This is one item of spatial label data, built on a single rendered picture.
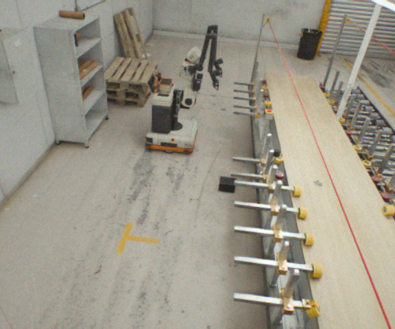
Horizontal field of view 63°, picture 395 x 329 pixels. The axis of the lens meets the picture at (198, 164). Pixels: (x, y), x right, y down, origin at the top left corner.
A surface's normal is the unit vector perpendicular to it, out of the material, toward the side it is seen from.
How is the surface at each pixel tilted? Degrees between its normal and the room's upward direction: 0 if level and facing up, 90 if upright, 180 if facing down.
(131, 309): 0
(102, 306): 0
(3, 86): 90
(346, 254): 0
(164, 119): 90
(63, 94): 90
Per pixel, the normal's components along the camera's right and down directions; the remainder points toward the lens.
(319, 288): 0.07, -0.81
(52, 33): -0.10, 0.57
